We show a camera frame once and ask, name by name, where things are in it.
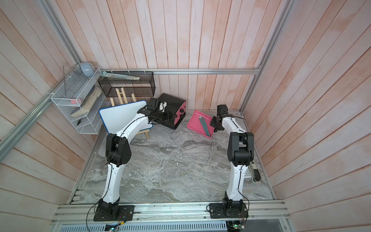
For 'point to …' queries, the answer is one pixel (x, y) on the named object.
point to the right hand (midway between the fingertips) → (214, 122)
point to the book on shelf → (93, 94)
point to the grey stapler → (255, 174)
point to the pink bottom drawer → (195, 124)
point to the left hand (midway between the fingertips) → (173, 118)
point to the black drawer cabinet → (173, 104)
